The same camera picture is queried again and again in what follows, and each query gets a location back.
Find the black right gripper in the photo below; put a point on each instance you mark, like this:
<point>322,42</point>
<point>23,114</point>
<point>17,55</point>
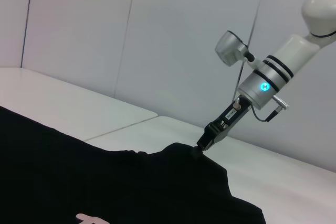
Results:
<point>231,116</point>

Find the black shirt with FREE print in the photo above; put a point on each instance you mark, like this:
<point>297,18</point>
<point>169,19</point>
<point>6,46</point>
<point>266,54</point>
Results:
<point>105,182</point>

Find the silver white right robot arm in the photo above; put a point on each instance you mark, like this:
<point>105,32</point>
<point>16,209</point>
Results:
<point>296,51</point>

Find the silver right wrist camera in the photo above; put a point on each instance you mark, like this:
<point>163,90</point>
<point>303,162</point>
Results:
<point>228,48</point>

